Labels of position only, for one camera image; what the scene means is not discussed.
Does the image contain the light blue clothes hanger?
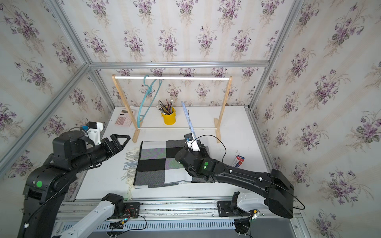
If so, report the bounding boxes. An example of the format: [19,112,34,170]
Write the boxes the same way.
[181,101,196,139]

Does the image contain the black white checkered scarf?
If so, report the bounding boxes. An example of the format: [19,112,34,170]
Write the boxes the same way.
[134,139,201,188]

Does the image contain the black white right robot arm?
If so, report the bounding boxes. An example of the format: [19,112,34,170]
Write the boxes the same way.
[175,146,294,219]

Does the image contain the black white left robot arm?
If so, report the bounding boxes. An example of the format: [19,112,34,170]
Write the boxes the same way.
[17,131,131,238]

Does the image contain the blue cream plaid scarf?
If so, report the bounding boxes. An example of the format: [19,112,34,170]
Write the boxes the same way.
[121,147,140,200]

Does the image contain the teal clothes hanger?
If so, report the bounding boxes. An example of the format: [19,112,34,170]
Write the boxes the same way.
[136,75,163,129]

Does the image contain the wooden clothes rack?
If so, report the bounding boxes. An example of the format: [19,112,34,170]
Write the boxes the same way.
[112,74,233,143]

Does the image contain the pink calculator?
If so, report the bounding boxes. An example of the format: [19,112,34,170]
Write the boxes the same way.
[115,110,133,127]

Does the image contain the yellow pencil bucket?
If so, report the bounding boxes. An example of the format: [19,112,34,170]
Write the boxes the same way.
[161,107,176,126]

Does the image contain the bunch of pencils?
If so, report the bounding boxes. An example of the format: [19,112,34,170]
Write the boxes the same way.
[157,100,173,115]

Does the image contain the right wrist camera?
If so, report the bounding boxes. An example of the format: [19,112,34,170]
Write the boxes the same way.
[184,133,200,151]

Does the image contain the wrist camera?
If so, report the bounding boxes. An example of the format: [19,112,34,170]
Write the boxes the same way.
[184,133,200,151]
[81,122,104,145]

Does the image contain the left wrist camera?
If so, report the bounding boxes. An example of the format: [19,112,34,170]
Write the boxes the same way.
[81,122,104,145]

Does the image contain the aluminium frame rail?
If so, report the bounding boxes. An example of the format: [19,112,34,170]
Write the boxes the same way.
[53,196,301,222]

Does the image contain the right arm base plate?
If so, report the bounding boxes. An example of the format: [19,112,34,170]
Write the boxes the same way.
[216,200,260,217]

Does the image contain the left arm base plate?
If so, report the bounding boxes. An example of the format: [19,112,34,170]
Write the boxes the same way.
[108,202,141,220]

